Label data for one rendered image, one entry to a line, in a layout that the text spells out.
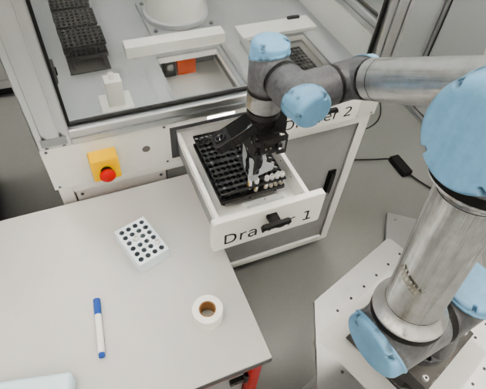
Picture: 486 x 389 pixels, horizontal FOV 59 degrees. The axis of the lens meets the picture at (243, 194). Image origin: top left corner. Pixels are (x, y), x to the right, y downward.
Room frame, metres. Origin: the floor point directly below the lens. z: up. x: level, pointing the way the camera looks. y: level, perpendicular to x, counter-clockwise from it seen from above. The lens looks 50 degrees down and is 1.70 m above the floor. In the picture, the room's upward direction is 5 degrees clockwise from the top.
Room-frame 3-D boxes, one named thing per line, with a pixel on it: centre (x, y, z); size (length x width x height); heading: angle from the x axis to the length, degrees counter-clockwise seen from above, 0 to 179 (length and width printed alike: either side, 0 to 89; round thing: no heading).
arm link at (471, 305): (0.38, -0.39, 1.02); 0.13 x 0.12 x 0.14; 123
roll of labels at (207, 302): (0.42, 0.06, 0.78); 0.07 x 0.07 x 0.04
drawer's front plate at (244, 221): (0.62, -0.07, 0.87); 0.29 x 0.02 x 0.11; 116
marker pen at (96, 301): (0.37, 0.29, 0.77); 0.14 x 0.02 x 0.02; 21
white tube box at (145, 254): (0.58, 0.24, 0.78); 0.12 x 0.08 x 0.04; 43
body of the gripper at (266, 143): (0.72, -0.03, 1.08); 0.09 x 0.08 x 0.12; 116
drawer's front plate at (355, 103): (1.05, -0.21, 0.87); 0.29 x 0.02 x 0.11; 116
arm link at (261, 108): (0.72, -0.02, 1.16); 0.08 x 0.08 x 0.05
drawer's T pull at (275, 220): (0.60, -0.08, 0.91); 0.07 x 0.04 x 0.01; 116
